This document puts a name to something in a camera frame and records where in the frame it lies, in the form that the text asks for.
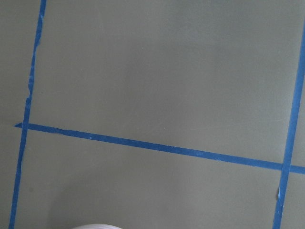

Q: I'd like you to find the pink bowl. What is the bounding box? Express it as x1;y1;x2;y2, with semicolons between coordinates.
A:
72;224;121;229

